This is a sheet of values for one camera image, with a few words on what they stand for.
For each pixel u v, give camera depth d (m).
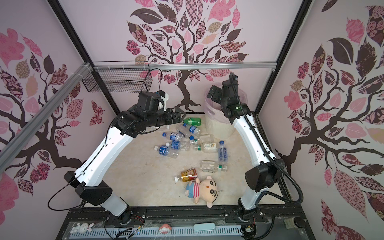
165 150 0.92
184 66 0.92
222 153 0.91
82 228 0.68
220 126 0.92
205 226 0.68
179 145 0.95
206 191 0.75
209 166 0.91
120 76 0.95
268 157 0.44
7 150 0.50
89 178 0.40
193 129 1.03
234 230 0.70
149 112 0.49
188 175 0.82
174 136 1.00
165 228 0.66
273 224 0.70
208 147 0.95
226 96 0.57
